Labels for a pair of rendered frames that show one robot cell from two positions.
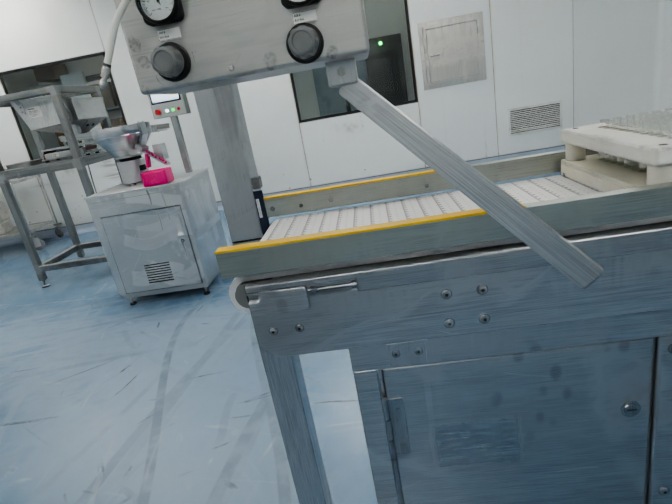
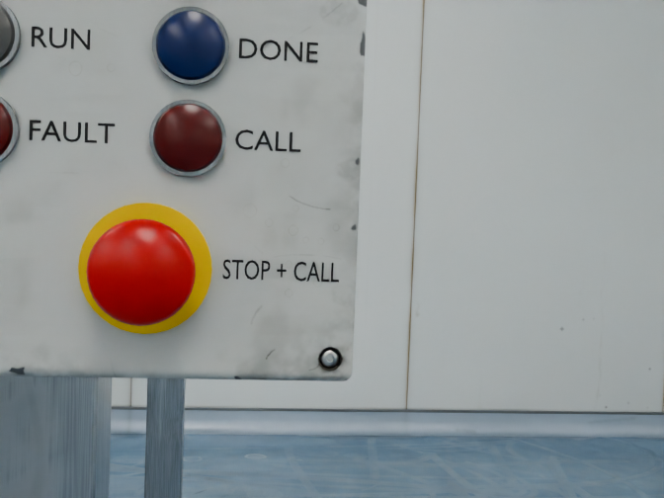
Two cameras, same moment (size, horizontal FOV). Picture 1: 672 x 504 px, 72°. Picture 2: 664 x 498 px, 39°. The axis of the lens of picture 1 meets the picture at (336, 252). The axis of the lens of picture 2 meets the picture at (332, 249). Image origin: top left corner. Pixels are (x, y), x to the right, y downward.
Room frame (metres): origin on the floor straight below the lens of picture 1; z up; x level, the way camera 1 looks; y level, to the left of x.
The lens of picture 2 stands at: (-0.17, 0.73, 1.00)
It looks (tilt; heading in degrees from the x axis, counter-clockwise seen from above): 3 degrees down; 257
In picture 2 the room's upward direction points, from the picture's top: 2 degrees clockwise
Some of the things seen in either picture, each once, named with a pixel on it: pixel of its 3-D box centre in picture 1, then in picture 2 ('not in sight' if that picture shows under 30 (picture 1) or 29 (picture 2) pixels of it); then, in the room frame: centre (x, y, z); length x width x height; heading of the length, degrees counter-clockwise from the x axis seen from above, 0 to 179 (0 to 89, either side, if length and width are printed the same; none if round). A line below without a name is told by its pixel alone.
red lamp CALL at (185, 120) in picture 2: not in sight; (188, 137); (-0.20, 0.36, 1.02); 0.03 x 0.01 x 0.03; 174
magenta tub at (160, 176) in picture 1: (157, 176); not in sight; (2.92, 1.00, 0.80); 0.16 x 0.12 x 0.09; 84
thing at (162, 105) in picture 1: (175, 126); not in sight; (3.25, 0.91, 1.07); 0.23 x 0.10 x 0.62; 84
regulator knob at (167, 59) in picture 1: (166, 54); not in sight; (0.46, 0.12, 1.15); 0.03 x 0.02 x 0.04; 84
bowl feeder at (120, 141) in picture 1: (138, 153); not in sight; (3.19, 1.17, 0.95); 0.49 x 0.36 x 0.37; 84
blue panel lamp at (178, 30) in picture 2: not in sight; (191, 44); (-0.20, 0.36, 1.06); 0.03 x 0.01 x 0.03; 174
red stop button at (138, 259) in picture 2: not in sight; (144, 269); (-0.19, 0.36, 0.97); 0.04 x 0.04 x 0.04; 84
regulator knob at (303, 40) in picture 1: (302, 36); not in sight; (0.44, 0.00, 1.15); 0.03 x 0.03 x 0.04; 84
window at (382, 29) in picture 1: (349, 58); not in sight; (5.53, -0.54, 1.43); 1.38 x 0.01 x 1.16; 84
